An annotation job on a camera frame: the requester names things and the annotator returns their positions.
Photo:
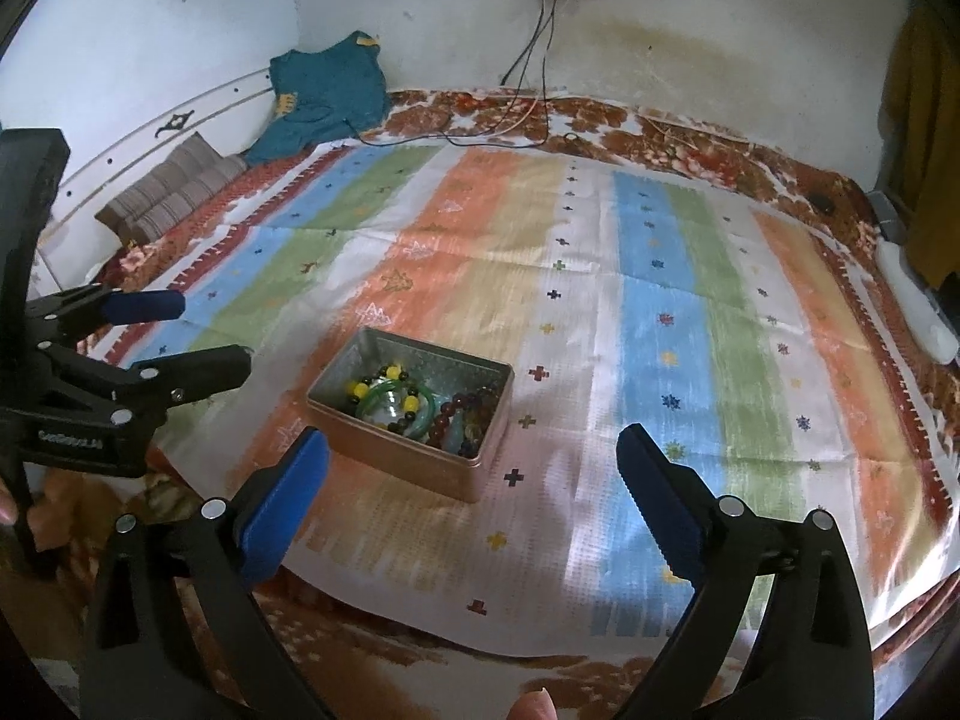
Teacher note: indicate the person's fingertip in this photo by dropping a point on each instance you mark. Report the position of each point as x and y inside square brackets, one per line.
[535, 705]

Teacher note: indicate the silver metal tin box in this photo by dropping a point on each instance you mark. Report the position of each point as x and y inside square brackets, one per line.
[473, 394]

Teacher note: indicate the green jade bangle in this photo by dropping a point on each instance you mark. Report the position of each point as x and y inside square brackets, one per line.
[403, 408]

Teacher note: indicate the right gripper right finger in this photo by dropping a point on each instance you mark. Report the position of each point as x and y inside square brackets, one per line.
[811, 657]

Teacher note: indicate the teal knitted sweater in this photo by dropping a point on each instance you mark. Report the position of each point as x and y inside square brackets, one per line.
[323, 96]

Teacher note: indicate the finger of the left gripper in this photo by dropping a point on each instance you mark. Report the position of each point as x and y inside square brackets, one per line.
[92, 389]
[74, 315]

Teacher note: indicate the mustard yellow hanging garment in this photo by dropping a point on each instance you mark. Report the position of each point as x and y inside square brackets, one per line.
[921, 103]

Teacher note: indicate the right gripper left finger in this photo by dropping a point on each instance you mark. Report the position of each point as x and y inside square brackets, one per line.
[140, 658]

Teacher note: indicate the floral brown bedsheet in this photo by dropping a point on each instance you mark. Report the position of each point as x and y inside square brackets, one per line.
[368, 665]

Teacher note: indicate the striped grey pillow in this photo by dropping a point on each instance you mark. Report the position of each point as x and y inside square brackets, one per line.
[193, 173]

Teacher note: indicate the striped colourful mat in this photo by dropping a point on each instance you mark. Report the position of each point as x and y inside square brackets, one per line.
[748, 344]

